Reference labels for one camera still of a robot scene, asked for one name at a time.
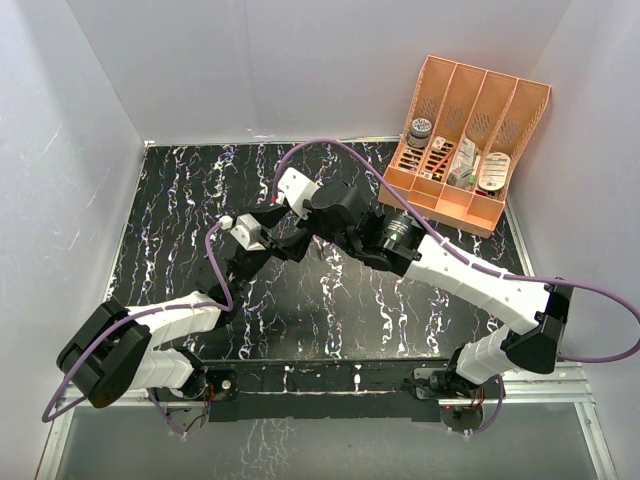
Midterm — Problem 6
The purple cable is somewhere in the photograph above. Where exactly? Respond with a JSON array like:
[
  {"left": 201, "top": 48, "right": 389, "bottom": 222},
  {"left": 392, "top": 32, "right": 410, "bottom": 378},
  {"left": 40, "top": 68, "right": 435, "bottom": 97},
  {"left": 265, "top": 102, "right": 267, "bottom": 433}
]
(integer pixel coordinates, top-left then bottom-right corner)
[
  {"left": 272, "top": 138, "right": 640, "bottom": 435},
  {"left": 40, "top": 222, "right": 235, "bottom": 424}
]

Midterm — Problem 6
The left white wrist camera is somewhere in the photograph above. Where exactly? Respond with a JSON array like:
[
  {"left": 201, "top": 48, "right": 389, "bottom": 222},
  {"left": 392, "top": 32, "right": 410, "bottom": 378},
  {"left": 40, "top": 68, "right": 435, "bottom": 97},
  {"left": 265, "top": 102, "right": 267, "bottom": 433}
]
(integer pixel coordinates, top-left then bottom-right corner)
[{"left": 219, "top": 213, "right": 266, "bottom": 251}]

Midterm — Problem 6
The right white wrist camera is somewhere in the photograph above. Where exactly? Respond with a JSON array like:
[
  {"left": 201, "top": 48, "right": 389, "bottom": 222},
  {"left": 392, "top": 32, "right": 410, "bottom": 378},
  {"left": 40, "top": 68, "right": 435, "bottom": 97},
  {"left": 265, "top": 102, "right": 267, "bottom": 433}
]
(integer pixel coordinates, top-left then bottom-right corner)
[{"left": 273, "top": 167, "right": 320, "bottom": 219}]

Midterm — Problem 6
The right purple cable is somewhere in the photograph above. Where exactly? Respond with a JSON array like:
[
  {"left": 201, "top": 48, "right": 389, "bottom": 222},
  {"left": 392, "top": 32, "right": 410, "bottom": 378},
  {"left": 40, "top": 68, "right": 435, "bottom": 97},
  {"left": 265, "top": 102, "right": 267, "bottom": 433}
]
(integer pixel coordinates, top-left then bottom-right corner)
[{"left": 272, "top": 138, "right": 640, "bottom": 435}]

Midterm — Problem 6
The aluminium frame rail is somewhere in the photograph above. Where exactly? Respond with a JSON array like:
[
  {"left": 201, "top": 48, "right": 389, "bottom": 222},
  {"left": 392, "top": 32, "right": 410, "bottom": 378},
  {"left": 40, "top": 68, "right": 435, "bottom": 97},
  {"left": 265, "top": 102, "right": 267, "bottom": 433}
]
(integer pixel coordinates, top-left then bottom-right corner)
[{"left": 499, "top": 207, "right": 619, "bottom": 480}]

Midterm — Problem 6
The orange plastic file organizer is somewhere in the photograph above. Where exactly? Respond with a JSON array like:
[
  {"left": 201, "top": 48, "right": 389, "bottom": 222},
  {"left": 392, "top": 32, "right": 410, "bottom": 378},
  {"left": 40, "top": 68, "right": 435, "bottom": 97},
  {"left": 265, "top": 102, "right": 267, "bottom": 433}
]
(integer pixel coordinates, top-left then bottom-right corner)
[{"left": 379, "top": 56, "right": 551, "bottom": 238}]

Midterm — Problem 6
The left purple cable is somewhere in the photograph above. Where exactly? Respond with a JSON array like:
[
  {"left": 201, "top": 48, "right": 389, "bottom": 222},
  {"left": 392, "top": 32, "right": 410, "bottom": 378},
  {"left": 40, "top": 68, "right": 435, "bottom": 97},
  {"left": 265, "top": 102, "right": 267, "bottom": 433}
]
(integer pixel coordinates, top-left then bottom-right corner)
[{"left": 40, "top": 222, "right": 235, "bottom": 424}]

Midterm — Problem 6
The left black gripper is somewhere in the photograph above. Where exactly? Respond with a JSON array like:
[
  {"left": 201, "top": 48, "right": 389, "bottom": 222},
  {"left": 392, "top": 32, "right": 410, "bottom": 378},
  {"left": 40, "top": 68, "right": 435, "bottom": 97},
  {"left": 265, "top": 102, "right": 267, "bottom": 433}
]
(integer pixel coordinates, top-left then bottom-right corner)
[{"left": 230, "top": 203, "right": 311, "bottom": 294}]

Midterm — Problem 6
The white grey packaged item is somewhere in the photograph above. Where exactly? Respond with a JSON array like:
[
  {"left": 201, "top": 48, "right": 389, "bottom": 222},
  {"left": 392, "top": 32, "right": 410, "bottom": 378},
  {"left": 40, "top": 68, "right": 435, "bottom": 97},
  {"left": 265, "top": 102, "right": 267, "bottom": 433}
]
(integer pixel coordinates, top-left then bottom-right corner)
[{"left": 447, "top": 136, "right": 480, "bottom": 189}]

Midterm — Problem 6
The small round grey jar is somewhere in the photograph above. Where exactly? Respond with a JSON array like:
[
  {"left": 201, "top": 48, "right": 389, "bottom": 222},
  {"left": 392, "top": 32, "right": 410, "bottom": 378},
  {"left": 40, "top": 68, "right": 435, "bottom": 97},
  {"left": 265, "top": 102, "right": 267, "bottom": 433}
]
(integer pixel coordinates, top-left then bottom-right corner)
[{"left": 407, "top": 117, "right": 433, "bottom": 149}]

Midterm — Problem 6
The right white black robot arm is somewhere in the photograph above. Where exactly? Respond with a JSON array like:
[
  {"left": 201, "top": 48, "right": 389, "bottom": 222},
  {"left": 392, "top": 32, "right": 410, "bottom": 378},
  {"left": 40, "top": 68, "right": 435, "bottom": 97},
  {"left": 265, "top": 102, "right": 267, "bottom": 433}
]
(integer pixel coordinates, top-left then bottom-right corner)
[{"left": 282, "top": 180, "right": 573, "bottom": 397}]

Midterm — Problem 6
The small white card box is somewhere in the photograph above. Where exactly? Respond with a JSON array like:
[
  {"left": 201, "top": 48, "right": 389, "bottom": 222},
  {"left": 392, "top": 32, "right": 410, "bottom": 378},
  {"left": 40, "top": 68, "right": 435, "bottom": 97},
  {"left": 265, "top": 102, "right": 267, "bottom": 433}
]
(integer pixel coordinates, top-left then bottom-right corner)
[{"left": 431, "top": 136, "right": 450, "bottom": 151}]

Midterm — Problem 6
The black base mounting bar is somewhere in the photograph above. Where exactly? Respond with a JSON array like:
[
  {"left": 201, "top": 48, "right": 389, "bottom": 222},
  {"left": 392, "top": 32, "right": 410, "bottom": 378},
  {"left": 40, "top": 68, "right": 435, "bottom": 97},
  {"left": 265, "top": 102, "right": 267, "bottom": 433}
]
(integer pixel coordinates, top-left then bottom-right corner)
[{"left": 202, "top": 357, "right": 506, "bottom": 424}]

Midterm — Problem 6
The white oval remote control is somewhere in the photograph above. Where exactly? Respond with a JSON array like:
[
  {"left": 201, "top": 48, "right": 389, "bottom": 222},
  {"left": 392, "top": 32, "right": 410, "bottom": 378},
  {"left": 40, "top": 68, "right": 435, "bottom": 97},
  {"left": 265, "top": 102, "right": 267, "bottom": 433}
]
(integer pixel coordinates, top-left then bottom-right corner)
[{"left": 477, "top": 152, "right": 511, "bottom": 192}]

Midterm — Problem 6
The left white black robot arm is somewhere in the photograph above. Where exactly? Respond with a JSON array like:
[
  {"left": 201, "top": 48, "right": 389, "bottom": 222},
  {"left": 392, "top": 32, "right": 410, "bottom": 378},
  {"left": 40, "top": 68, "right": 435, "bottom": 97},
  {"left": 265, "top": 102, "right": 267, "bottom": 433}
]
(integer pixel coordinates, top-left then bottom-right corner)
[{"left": 56, "top": 207, "right": 313, "bottom": 408}]

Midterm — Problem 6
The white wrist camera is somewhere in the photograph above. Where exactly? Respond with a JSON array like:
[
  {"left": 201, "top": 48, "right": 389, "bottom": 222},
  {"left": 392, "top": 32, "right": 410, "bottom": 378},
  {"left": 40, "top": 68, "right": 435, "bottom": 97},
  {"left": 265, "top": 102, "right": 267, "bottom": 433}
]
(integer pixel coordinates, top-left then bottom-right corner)
[
  {"left": 273, "top": 167, "right": 320, "bottom": 219},
  {"left": 219, "top": 213, "right": 266, "bottom": 251}
]

